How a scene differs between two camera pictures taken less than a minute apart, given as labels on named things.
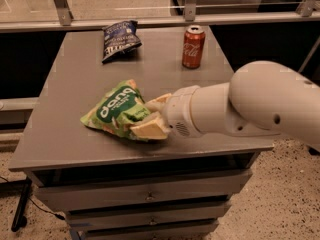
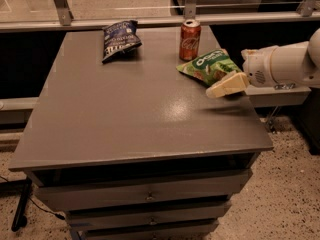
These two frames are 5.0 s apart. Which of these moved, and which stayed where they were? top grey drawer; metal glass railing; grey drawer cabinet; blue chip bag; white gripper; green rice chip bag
Moved: green rice chip bag; white gripper
Stayed: blue chip bag; top grey drawer; grey drawer cabinet; metal glass railing
